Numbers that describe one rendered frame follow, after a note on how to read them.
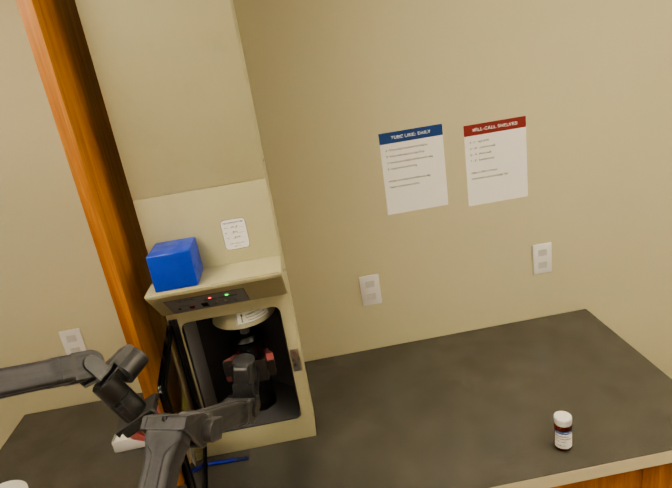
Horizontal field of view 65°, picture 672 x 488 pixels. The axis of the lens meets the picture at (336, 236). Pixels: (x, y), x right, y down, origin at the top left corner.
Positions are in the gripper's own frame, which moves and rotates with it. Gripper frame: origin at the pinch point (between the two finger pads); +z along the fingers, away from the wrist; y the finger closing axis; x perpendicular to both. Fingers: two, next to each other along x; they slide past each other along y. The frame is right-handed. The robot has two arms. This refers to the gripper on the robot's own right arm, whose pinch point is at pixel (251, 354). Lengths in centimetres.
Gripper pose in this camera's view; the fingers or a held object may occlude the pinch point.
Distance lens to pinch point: 160.9
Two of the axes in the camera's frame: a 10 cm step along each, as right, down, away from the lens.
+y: -9.8, 1.8, -0.4
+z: -1.0, -3.5, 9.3
